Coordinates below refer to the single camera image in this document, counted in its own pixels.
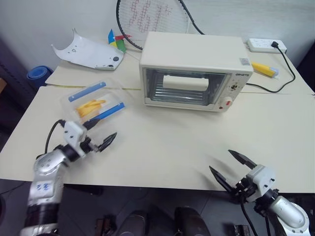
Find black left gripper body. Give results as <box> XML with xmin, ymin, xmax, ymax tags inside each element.
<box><xmin>80</xmin><ymin>137</ymin><xmax>101</xmax><ymax>154</ymax></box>

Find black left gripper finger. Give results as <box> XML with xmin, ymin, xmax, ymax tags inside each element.
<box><xmin>83</xmin><ymin>119</ymin><xmax>101</xmax><ymax>131</ymax></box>
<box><xmin>98</xmin><ymin>132</ymin><xmax>118</xmax><ymax>152</ymax></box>

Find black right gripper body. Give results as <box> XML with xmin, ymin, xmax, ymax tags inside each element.
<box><xmin>235</xmin><ymin>175</ymin><xmax>257</xmax><ymax>203</ymax></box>

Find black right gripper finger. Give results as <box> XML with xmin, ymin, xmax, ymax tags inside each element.
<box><xmin>209</xmin><ymin>166</ymin><xmax>235</xmax><ymax>193</ymax></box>
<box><xmin>228</xmin><ymin>149</ymin><xmax>255</xmax><ymax>170</ymax></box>

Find clear container with fries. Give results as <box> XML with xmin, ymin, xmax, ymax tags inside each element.
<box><xmin>60</xmin><ymin>78</ymin><xmax>135</xmax><ymax>126</ymax></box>

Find cream toaster oven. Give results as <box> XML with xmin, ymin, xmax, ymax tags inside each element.
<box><xmin>139</xmin><ymin>31</ymin><xmax>253</xmax><ymax>115</ymax></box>

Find yellow french fries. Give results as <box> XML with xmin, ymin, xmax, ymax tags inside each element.
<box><xmin>75</xmin><ymin>98</ymin><xmax>107</xmax><ymax>118</ymax></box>

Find white curved plastic shell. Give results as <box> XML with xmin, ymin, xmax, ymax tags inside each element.
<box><xmin>51</xmin><ymin>28</ymin><xmax>125</xmax><ymax>72</ymax></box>

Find colourful paper pinwheel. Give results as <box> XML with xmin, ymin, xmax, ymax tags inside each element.
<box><xmin>107</xmin><ymin>29</ymin><xmax>134</xmax><ymax>54</ymax></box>

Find yellow and white toy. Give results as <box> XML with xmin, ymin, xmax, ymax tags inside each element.
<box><xmin>251</xmin><ymin>61</ymin><xmax>281</xmax><ymax>80</ymax></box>

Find white power strip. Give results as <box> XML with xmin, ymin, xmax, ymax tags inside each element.
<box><xmin>246</xmin><ymin>37</ymin><xmax>288</xmax><ymax>55</ymax></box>

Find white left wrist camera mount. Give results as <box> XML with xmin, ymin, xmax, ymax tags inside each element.
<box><xmin>63</xmin><ymin>120</ymin><xmax>87</xmax><ymax>158</ymax></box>

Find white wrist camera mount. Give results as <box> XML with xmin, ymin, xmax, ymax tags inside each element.
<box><xmin>63</xmin><ymin>120</ymin><xmax>87</xmax><ymax>158</ymax></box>
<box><xmin>246</xmin><ymin>165</ymin><xmax>277</xmax><ymax>198</ymax></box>

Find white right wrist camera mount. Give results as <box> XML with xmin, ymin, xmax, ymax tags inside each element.
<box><xmin>246</xmin><ymin>165</ymin><xmax>277</xmax><ymax>198</ymax></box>

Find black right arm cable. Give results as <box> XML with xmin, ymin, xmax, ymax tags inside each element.
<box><xmin>239</xmin><ymin>195</ymin><xmax>273</xmax><ymax>236</ymax></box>

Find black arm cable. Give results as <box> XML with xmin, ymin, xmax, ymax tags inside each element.
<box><xmin>239</xmin><ymin>195</ymin><xmax>273</xmax><ymax>236</ymax></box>
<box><xmin>35</xmin><ymin>119</ymin><xmax>66</xmax><ymax>160</ymax></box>

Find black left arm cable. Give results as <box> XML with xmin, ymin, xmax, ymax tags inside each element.
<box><xmin>35</xmin><ymin>119</ymin><xmax>66</xmax><ymax>160</ymax></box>

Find glass oven door with handle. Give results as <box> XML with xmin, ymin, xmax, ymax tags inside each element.
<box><xmin>142</xmin><ymin>67</ymin><xmax>232</xmax><ymax>107</ymax></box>

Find black power cable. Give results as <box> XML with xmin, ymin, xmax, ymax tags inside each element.
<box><xmin>246</xmin><ymin>41</ymin><xmax>296</xmax><ymax>94</ymax></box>

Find badminton racket with red strings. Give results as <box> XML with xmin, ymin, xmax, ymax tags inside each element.
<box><xmin>116</xmin><ymin>0</ymin><xmax>192</xmax><ymax>51</ymax></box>

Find black frame badminton racket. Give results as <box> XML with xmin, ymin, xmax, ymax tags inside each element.
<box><xmin>178</xmin><ymin>0</ymin><xmax>205</xmax><ymax>35</ymax></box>

